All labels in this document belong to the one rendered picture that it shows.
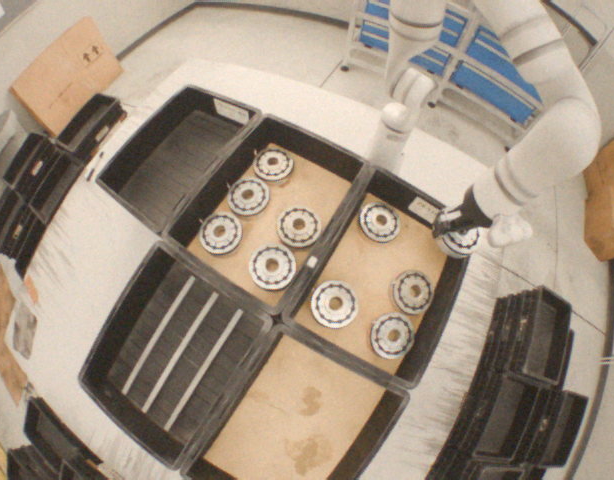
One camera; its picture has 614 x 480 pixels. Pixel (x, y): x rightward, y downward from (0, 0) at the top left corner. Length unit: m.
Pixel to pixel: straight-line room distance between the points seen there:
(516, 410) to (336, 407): 1.15
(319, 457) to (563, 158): 0.67
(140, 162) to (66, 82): 2.37
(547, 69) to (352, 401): 0.64
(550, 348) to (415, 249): 1.07
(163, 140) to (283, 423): 0.83
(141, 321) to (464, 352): 0.89
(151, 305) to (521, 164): 0.73
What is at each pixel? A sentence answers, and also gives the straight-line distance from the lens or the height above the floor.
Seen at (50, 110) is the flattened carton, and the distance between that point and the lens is 3.08.
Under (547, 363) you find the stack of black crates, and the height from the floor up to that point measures 0.50.
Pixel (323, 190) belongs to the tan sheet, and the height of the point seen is 0.83.
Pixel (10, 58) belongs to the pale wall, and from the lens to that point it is 3.15.
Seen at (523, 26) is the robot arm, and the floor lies 1.37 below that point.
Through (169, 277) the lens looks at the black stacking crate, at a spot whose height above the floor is 0.83.
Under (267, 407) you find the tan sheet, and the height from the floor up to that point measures 0.83.
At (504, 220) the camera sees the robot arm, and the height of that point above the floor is 1.16.
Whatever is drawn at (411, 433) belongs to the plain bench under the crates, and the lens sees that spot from 0.85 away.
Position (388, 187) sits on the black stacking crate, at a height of 0.89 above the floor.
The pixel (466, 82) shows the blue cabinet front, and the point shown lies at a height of 0.38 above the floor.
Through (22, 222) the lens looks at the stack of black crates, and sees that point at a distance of 2.09.
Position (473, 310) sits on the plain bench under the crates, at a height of 0.70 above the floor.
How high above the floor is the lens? 1.42
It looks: 71 degrees down
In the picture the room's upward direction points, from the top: 8 degrees clockwise
